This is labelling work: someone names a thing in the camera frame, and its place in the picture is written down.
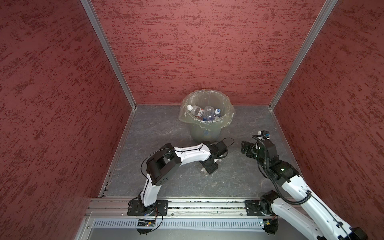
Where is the blue label bottle white cap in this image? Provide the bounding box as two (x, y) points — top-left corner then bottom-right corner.
(214, 108), (222, 119)

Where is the blue label Pocari bottle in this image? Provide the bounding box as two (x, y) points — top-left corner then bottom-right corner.
(203, 106), (215, 122)

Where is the red white label water bottle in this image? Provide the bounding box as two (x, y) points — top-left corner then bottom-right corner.
(187, 105), (204, 118)

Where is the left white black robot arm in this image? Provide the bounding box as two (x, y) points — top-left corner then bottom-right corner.
(139, 141), (228, 208)

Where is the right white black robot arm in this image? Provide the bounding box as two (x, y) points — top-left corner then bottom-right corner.
(241, 135), (368, 240)

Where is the grey mesh waste bin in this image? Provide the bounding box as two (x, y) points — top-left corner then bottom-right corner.
(182, 91), (230, 144)

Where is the clear plastic bin liner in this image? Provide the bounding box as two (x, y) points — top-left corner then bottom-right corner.
(179, 90), (235, 131)

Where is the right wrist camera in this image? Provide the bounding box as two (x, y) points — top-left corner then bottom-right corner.
(259, 131), (270, 139)

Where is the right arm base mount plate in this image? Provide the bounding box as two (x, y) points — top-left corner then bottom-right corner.
(245, 200), (276, 217)

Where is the right circuit board under rail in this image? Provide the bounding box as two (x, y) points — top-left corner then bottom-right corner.
(263, 219), (279, 235)

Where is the circuit board under rail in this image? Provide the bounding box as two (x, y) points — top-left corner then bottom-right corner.
(263, 219), (279, 235)
(137, 219), (157, 228)

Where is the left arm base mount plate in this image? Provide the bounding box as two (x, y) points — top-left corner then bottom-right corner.
(127, 199), (169, 217)

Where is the left circuit board under rail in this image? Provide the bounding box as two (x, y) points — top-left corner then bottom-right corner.
(137, 219), (157, 228)

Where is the aluminium front rail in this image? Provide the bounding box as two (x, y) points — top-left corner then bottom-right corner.
(85, 196), (307, 219)

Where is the white slotted cable duct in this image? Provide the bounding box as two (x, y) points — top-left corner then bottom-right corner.
(92, 218), (263, 231)

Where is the right corner aluminium post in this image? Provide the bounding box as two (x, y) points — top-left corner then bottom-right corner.
(269, 0), (338, 111)

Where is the corner aluminium post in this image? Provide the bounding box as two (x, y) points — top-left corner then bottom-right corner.
(81, 0), (137, 111)
(269, 0), (338, 111)

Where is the left corner aluminium post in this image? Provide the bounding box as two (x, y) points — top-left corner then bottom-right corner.
(81, 0), (137, 111)

